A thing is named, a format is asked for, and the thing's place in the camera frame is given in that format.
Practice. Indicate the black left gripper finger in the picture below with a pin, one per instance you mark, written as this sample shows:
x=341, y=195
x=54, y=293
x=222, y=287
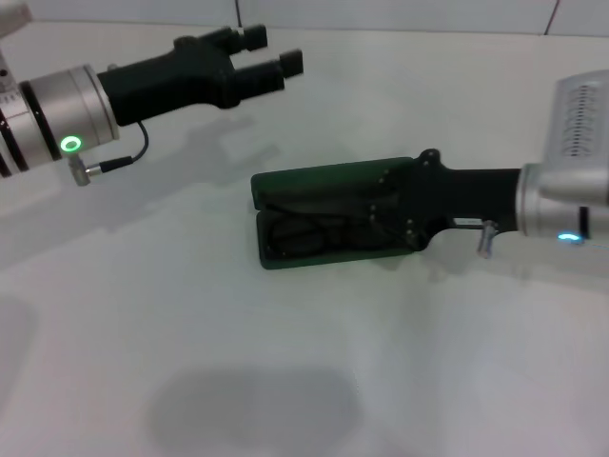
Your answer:
x=261, y=78
x=252, y=37

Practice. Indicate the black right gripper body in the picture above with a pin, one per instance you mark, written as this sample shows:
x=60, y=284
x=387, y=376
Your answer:
x=466, y=195

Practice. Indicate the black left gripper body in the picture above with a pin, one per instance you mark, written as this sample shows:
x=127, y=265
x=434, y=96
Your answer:
x=166, y=85

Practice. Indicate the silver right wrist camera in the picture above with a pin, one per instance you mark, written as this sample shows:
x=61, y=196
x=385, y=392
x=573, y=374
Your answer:
x=585, y=119

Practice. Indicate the green glasses case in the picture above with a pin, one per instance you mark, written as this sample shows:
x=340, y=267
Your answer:
x=323, y=183

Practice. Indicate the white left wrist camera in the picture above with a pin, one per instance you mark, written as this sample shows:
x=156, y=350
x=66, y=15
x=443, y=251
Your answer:
x=12, y=12

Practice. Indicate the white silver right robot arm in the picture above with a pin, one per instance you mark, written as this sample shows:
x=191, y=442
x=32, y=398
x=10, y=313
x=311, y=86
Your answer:
x=556, y=200

